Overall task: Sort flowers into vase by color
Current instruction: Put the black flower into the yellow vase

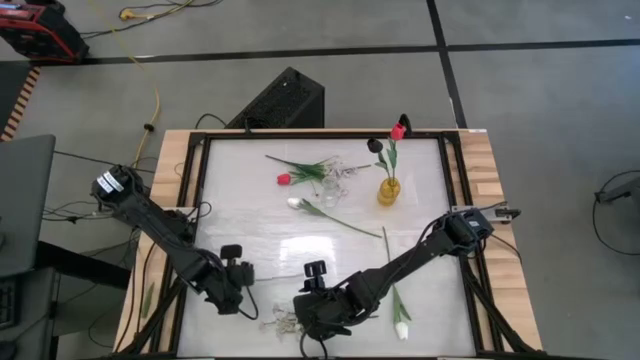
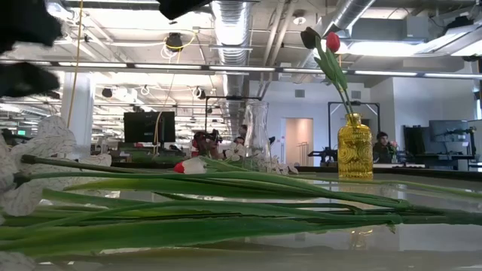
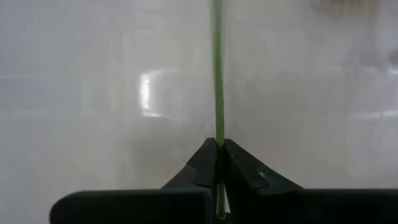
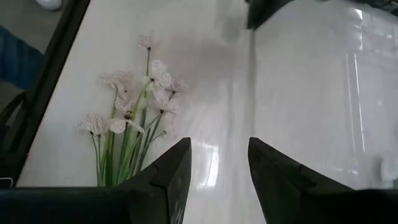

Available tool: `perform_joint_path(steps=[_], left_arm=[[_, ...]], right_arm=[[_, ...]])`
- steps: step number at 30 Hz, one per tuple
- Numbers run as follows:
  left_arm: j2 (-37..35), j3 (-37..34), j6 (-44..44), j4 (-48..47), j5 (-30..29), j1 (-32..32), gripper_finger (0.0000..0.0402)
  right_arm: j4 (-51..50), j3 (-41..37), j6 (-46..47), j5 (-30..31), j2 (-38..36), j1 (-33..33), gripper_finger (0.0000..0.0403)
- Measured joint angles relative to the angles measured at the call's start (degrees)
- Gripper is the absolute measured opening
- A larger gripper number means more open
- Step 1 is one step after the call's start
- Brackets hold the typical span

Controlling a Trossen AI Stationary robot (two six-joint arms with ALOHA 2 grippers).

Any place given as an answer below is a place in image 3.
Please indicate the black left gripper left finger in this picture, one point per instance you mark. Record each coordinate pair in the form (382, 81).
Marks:
(174, 205)

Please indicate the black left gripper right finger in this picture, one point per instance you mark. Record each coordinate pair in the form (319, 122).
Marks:
(264, 205)

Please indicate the white tulip green stem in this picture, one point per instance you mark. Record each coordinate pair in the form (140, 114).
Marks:
(218, 77)

